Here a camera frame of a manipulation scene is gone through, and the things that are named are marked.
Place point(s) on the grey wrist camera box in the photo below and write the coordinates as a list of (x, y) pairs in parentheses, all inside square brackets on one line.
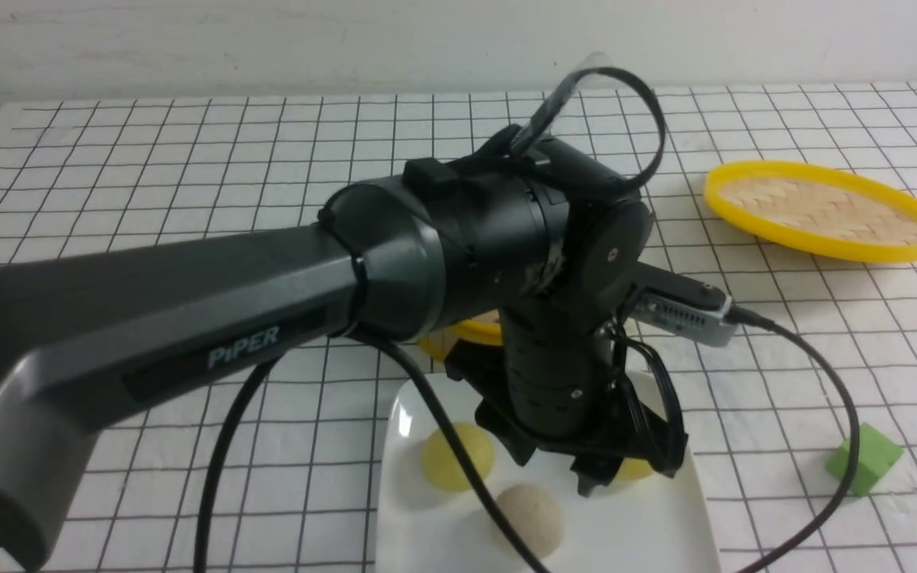
[(680, 305)]

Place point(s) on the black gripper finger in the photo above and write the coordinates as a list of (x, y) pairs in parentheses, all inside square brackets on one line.
[(594, 470)]

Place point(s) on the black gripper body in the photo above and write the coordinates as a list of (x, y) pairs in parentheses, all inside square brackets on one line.
[(611, 398)]

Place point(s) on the yellow rimmed bamboo steamer lid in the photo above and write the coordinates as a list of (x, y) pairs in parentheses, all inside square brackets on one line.
[(816, 209)]

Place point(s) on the white square plate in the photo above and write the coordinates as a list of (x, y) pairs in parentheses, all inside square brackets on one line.
[(656, 524)]

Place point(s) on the green foam cube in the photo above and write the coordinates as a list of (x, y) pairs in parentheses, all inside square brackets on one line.
[(878, 454)]

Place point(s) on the yellow rimmed bamboo steamer basket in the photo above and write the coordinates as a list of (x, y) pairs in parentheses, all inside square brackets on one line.
[(486, 330)]

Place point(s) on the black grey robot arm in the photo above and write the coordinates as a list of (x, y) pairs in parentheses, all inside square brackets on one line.
[(532, 228)]

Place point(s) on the yellow steamed bun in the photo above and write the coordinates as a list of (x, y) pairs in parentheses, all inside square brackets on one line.
[(442, 469), (633, 470)]

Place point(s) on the pale white steamed bun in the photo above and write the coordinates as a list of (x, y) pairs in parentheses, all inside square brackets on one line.
[(535, 517)]

